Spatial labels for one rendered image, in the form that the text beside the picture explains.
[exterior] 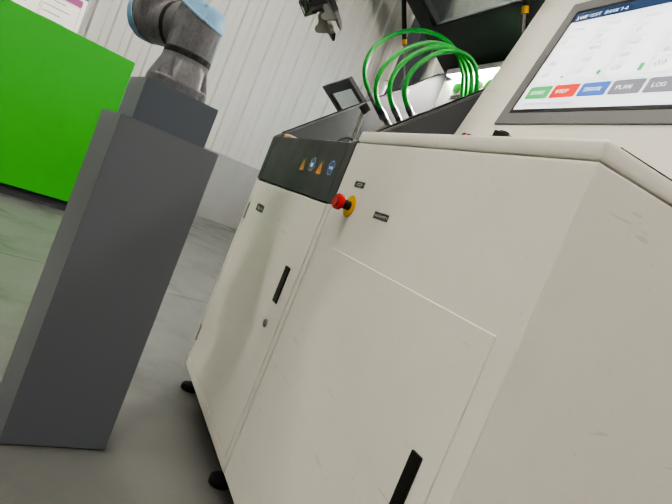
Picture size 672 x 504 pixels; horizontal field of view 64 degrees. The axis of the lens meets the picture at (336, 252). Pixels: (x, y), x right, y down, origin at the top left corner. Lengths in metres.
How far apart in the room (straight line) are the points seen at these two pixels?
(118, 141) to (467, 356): 0.89
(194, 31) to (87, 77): 3.30
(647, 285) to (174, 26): 1.14
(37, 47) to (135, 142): 3.32
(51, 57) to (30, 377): 3.43
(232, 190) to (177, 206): 7.18
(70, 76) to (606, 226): 4.24
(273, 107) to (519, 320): 8.11
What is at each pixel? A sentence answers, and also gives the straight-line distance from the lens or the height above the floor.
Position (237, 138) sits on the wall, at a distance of 8.46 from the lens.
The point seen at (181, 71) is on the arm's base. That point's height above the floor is 0.95.
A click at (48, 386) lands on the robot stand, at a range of 1.44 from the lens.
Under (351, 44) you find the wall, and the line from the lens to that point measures 9.37.
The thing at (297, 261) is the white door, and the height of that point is 0.63.
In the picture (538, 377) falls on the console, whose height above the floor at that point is 0.67.
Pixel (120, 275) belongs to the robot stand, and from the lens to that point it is 1.36.
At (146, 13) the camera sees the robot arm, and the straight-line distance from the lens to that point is 1.52.
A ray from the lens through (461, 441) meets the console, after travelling 0.76.
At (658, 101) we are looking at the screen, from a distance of 1.09.
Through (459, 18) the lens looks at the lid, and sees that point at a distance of 2.08.
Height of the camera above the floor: 0.77
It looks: 3 degrees down
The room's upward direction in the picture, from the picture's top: 22 degrees clockwise
